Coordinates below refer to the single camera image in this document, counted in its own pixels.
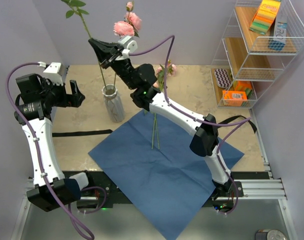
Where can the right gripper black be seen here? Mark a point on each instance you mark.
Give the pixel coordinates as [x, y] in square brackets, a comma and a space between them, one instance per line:
[105, 49]

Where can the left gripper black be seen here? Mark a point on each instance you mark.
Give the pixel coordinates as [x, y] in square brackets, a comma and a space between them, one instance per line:
[73, 100]

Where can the black ribbon gold lettering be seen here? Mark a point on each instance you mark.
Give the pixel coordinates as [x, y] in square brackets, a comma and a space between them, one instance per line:
[109, 131]

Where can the white ceramic vase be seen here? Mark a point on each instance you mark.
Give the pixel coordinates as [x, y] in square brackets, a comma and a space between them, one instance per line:
[113, 103]

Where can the white pink rose stem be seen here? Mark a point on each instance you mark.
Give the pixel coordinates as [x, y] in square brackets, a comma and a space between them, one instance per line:
[76, 8]

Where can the blue wrapping paper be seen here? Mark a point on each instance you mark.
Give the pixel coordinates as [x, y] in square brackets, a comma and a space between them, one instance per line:
[149, 159]

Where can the pink white flower bouquet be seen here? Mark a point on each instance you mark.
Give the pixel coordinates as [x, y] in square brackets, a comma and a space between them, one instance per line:
[171, 70]

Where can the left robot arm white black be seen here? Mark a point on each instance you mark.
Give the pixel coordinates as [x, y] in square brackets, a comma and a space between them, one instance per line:
[38, 95]

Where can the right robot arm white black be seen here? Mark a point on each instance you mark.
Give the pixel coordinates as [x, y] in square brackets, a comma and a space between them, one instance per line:
[204, 130]

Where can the purple wavy striped cloth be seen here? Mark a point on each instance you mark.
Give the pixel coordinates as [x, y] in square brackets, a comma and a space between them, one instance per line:
[223, 78]

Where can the orange box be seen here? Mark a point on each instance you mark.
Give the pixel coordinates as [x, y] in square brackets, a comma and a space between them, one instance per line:
[234, 98]

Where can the yellow green sponge pack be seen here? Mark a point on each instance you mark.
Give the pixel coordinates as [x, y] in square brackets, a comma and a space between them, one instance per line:
[242, 86]

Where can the colourful sponge pack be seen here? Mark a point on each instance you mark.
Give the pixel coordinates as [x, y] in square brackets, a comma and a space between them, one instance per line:
[265, 16]

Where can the white blue cube box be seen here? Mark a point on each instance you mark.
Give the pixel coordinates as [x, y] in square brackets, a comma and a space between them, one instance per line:
[278, 32]

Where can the metal tin can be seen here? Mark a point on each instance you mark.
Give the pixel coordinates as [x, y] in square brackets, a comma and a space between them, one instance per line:
[269, 234]

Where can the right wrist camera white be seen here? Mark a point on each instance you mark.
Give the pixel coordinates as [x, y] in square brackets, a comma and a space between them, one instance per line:
[128, 44]

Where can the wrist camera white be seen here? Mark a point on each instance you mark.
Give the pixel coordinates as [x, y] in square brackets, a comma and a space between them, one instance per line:
[55, 72]
[128, 44]

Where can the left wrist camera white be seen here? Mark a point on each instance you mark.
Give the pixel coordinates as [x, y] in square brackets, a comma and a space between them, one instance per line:
[55, 72]

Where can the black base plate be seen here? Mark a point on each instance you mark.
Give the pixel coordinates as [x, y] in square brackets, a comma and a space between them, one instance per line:
[219, 200]

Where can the white wire shelf rack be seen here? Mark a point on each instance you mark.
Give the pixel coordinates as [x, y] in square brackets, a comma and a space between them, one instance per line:
[247, 57]

